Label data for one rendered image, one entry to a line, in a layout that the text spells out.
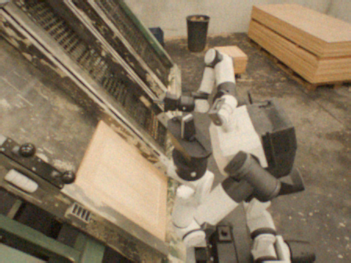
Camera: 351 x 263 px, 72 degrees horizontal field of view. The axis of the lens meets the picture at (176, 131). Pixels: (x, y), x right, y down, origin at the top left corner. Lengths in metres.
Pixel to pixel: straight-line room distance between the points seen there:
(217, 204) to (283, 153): 0.33
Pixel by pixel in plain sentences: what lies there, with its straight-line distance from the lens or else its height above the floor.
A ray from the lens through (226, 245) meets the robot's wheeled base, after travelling 1.95.
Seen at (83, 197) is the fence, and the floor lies 1.27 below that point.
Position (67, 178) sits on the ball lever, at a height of 1.44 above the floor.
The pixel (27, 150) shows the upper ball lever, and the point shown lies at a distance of 0.66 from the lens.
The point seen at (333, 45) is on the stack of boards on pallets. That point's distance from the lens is 4.26.
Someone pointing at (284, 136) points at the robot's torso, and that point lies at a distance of 0.92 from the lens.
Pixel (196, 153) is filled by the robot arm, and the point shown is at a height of 1.57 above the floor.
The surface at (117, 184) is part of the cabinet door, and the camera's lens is 1.01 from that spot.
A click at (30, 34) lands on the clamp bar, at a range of 1.09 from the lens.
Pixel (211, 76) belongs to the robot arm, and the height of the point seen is 1.35.
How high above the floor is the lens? 1.92
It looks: 39 degrees down
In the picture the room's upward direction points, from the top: straight up
